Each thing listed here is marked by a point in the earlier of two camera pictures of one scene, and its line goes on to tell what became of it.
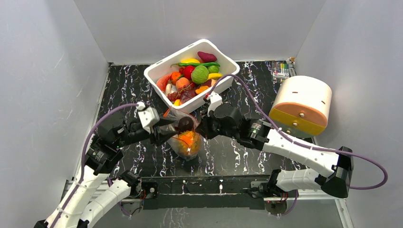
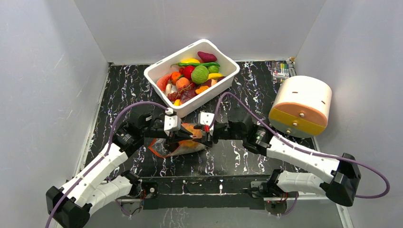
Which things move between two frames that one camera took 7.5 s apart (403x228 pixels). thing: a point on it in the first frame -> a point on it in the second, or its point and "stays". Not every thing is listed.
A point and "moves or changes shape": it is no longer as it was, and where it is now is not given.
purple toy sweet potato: x=207 y=57 stays
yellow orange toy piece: x=201 y=89 stays
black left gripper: x=160 y=136 -> x=175 y=137
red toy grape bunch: x=174 y=96 stays
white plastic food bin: x=228 y=67 stays
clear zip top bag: x=186 y=144 moves or changes shape
